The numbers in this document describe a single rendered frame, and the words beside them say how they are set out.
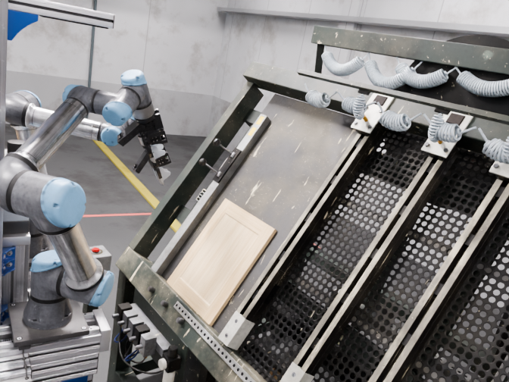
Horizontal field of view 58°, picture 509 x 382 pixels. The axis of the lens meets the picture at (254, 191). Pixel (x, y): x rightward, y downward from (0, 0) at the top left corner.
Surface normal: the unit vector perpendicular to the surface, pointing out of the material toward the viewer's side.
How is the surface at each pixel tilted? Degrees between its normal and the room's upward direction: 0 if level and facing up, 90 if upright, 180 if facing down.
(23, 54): 90
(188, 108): 90
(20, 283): 90
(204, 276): 57
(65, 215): 84
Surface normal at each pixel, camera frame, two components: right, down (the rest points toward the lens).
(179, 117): 0.51, 0.35
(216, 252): -0.54, -0.46
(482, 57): -0.77, 0.05
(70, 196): 0.96, 0.17
